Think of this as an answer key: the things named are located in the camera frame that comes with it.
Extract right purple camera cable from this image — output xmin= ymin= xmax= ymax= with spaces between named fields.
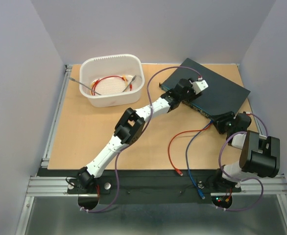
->
xmin=216 ymin=113 xmax=268 ymax=212

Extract blue patch cable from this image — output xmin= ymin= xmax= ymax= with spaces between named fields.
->
xmin=185 ymin=119 xmax=214 ymax=199

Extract purple camera cable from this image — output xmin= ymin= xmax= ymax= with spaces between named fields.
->
xmin=79 ymin=66 xmax=204 ymax=213
xmin=216 ymin=113 xmax=268 ymax=212

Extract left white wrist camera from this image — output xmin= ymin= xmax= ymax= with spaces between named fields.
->
xmin=191 ymin=80 xmax=209 ymax=94

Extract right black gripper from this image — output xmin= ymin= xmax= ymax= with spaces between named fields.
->
xmin=211 ymin=110 xmax=236 ymax=133

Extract white plastic tub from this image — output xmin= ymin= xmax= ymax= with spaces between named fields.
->
xmin=79 ymin=54 xmax=145 ymax=108

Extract red patch cable pair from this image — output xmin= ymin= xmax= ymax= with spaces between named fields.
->
xmin=168 ymin=122 xmax=212 ymax=176

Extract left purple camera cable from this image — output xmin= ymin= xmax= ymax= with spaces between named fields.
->
xmin=79 ymin=66 xmax=204 ymax=213

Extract aluminium frame rail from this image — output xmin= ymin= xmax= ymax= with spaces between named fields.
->
xmin=15 ymin=65 xmax=73 ymax=235

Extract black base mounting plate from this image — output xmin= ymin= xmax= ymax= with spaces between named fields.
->
xmin=38 ymin=168 xmax=241 ymax=205

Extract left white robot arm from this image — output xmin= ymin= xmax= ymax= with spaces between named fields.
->
xmin=76 ymin=78 xmax=209 ymax=193

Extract dark network switch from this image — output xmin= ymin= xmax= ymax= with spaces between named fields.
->
xmin=159 ymin=58 xmax=250 ymax=118

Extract long red patch cable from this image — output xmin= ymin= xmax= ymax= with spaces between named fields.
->
xmin=91 ymin=75 xmax=133 ymax=95

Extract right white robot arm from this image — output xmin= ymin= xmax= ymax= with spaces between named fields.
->
xmin=211 ymin=112 xmax=281 ymax=191

